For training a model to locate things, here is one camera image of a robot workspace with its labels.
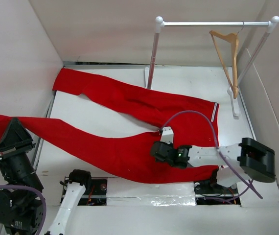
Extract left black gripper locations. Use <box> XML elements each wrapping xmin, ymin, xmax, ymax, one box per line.
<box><xmin>0</xmin><ymin>114</ymin><xmax>45</xmax><ymax>192</ymax></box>

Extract red trousers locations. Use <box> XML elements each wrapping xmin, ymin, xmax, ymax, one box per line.
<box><xmin>0</xmin><ymin>68</ymin><xmax>220</xmax><ymax>185</ymax></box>

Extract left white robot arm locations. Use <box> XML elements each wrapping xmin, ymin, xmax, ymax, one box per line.
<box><xmin>0</xmin><ymin>117</ymin><xmax>92</xmax><ymax>235</ymax></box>

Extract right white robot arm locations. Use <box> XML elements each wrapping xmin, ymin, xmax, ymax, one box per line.
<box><xmin>150</xmin><ymin>138</ymin><xmax>275</xmax><ymax>193</ymax></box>

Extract wooden clothes hanger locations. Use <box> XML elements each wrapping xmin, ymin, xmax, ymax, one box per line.
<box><xmin>209</xmin><ymin>30</ymin><xmax>239</xmax><ymax>99</ymax></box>

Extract silver tape strip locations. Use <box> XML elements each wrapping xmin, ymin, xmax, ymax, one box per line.
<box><xmin>106</xmin><ymin>178</ymin><xmax>196</xmax><ymax>207</ymax></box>

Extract white clothes rack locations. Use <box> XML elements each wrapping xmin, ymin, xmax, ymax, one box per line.
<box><xmin>144</xmin><ymin>15</ymin><xmax>279</xmax><ymax>119</ymax></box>

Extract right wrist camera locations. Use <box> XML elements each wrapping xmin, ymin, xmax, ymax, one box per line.
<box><xmin>160</xmin><ymin>126</ymin><xmax>174</xmax><ymax>144</ymax></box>

